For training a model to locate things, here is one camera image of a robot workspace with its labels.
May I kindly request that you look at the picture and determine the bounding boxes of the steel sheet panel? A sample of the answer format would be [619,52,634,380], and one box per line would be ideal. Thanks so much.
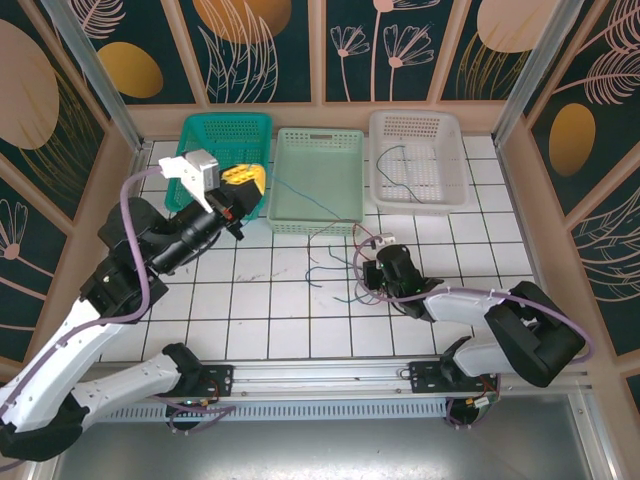
[49,419,596,480]

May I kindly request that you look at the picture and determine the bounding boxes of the red black power lead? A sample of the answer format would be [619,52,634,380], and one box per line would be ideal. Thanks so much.
[462,382,502,411]
[169,382,224,409]

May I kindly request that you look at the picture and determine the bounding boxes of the white plastic basket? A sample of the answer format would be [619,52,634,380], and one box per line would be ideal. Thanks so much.
[368,110,470,217]

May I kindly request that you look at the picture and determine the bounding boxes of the green cable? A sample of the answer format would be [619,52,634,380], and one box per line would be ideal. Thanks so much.
[333,284,371,305]
[376,144,427,205]

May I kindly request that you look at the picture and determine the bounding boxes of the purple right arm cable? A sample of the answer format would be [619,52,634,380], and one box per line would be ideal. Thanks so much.
[352,237,596,431]

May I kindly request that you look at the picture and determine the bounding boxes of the aluminium frame post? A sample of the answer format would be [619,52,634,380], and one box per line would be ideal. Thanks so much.
[39,0,154,156]
[492,0,596,147]

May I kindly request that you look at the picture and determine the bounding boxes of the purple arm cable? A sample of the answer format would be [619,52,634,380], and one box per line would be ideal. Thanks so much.
[0,167,237,469]
[352,237,596,431]

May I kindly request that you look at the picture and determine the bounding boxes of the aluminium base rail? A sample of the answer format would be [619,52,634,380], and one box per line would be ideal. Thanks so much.
[47,353,595,405]

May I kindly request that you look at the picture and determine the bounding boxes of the dark red thin cable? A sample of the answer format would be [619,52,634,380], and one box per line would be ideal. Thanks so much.
[307,219,374,251]

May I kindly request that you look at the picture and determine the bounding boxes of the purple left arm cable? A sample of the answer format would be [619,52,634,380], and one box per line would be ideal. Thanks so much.
[0,167,237,469]

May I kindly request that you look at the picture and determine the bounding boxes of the slotted grey cable duct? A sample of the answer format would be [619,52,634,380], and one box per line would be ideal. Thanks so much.
[99,397,451,422]

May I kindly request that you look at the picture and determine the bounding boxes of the blue cable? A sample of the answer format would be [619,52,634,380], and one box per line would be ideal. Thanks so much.
[304,242,351,290]
[264,172,361,236]

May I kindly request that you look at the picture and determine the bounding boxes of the light green plastic basket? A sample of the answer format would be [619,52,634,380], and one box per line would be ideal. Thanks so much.
[267,127,365,238]

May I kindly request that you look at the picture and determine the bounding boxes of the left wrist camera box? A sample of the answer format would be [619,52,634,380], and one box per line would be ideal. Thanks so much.
[158,148,220,213]

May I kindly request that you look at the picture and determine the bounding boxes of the teal plastic basket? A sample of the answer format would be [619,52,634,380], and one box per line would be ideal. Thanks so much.
[165,113,275,222]

